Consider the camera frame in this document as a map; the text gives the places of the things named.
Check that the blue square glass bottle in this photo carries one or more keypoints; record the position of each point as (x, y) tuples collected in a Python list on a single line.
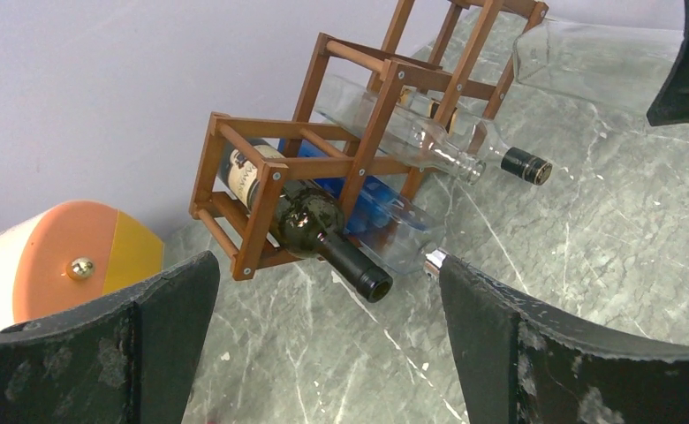
[(396, 231)]

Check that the brown wooden wine rack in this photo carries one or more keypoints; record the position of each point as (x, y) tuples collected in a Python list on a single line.
[(272, 192)]

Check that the clear bottle black gold cap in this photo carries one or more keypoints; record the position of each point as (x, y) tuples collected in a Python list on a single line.
[(478, 136)]

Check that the dark green wine bottle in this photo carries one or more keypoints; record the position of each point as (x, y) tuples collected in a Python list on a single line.
[(307, 221)]

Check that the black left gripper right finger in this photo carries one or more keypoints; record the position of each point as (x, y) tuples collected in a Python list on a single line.
[(521, 360)]

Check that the cream and orange cylinder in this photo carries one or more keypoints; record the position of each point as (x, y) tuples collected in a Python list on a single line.
[(70, 254)]

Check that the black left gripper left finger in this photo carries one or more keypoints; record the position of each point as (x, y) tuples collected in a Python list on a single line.
[(127, 357)]

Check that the small clear glass bottle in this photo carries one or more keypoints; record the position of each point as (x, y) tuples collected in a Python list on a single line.
[(617, 66)]

